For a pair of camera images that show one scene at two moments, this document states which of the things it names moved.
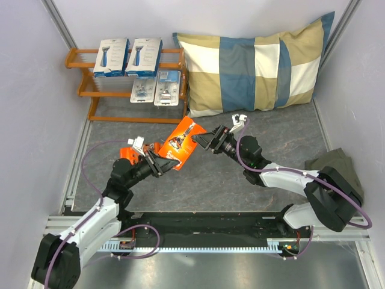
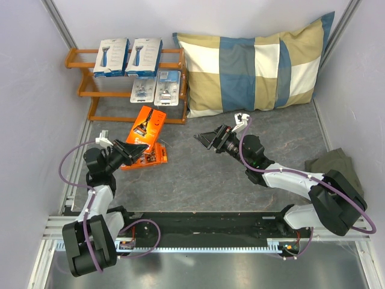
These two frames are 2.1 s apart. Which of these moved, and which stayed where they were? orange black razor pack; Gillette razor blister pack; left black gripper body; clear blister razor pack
Moved: orange black razor pack; left black gripper body
Stayed: clear blister razor pack; Gillette razor blister pack
